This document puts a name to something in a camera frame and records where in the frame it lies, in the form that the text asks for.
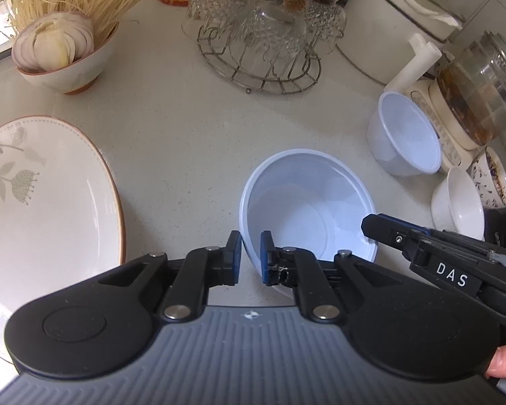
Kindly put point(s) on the pale blue plastic bowl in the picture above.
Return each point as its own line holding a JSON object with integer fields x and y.
{"x": 308, "y": 202}
{"x": 409, "y": 135}

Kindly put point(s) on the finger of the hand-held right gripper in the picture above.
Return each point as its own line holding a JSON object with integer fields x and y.
{"x": 388, "y": 236}

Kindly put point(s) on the white floral plate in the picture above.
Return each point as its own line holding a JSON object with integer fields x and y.
{"x": 46, "y": 228}

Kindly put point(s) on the white bowl with brown foot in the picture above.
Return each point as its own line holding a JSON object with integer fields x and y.
{"x": 71, "y": 71}

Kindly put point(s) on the glass kettle with white knob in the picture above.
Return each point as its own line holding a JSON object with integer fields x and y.
{"x": 480, "y": 88}

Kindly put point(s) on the white kettle heating base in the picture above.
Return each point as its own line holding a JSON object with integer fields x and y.
{"x": 440, "y": 135}

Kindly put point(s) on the white ceramic bowl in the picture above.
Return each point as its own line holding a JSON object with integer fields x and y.
{"x": 455, "y": 206}

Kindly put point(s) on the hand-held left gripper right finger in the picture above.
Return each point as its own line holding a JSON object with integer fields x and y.
{"x": 266, "y": 257}

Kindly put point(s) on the patterned bowl with dregs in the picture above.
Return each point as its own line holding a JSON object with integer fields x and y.
{"x": 493, "y": 177}

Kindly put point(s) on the white electric cooking pot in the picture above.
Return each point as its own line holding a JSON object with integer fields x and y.
{"x": 388, "y": 29}

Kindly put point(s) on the cluster of upturned glass cups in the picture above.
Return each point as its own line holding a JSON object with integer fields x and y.
{"x": 261, "y": 17}

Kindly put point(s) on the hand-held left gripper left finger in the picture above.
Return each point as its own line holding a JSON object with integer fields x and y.
{"x": 235, "y": 257}

